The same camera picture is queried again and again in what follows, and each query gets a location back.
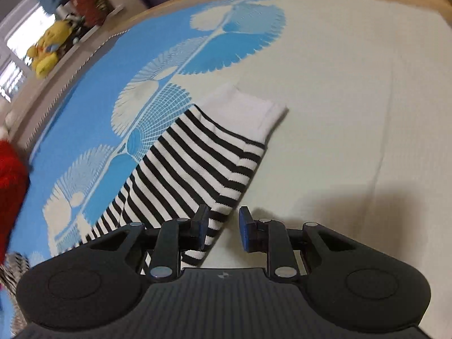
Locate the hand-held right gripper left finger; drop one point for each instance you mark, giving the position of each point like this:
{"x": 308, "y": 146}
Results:
{"x": 201, "y": 227}

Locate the red brown cushion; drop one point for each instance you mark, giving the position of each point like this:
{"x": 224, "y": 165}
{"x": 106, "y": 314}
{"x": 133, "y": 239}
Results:
{"x": 90, "y": 0}

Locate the black white striped sock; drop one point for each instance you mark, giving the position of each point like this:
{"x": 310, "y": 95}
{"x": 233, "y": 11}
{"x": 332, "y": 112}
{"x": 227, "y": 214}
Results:
{"x": 197, "y": 162}
{"x": 106, "y": 222}

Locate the window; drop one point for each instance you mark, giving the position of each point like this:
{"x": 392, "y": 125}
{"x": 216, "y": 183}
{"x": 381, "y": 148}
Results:
{"x": 16, "y": 42}

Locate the red folded sweater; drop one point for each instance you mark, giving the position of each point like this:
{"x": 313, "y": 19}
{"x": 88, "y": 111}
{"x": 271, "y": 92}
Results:
{"x": 12, "y": 190}

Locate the blue cream printed blanket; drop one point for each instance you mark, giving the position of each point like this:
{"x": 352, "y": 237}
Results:
{"x": 335, "y": 113}

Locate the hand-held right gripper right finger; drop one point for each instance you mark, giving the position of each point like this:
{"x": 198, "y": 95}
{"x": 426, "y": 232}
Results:
{"x": 244, "y": 229}

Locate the yellow plush toy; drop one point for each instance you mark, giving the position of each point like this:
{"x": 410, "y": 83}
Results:
{"x": 47, "y": 51}

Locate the grey patterned cloth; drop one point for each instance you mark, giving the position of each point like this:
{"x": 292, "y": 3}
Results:
{"x": 14, "y": 270}

